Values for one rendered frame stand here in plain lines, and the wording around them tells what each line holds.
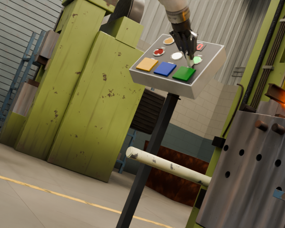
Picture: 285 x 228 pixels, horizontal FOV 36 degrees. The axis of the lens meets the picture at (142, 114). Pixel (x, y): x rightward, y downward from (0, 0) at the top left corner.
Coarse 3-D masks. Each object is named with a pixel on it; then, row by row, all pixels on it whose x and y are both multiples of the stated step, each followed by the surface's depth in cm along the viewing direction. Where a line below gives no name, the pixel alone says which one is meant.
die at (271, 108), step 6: (264, 102) 164; (270, 102) 162; (276, 102) 159; (258, 108) 165; (264, 108) 163; (270, 108) 161; (276, 108) 158; (282, 108) 156; (264, 114) 162; (270, 114) 159; (282, 114) 155
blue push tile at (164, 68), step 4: (160, 64) 194; (164, 64) 193; (168, 64) 193; (172, 64) 192; (160, 68) 192; (164, 68) 191; (168, 68) 191; (172, 68) 190; (156, 72) 191; (160, 72) 190; (164, 72) 189; (168, 72) 189
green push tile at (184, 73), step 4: (180, 68) 188; (184, 68) 188; (188, 68) 187; (192, 68) 186; (176, 72) 187; (180, 72) 186; (184, 72) 186; (188, 72) 185; (192, 72) 184; (172, 76) 186; (176, 76) 185; (180, 76) 184; (184, 76) 184; (188, 76) 183; (184, 80) 183
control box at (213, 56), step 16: (160, 48) 204; (176, 48) 201; (208, 48) 194; (224, 48) 194; (176, 64) 192; (208, 64) 187; (144, 80) 197; (160, 80) 190; (176, 80) 185; (192, 80) 182; (208, 80) 189; (192, 96) 184
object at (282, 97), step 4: (268, 84) 152; (272, 84) 150; (268, 88) 151; (272, 88) 151; (276, 88) 152; (280, 88) 152; (268, 92) 151; (272, 92) 151; (276, 92) 152; (280, 92) 153; (284, 92) 154; (268, 96) 152; (272, 96) 150; (276, 96) 152; (280, 96) 153; (284, 96) 154; (276, 100) 153; (280, 100) 152; (284, 100) 154
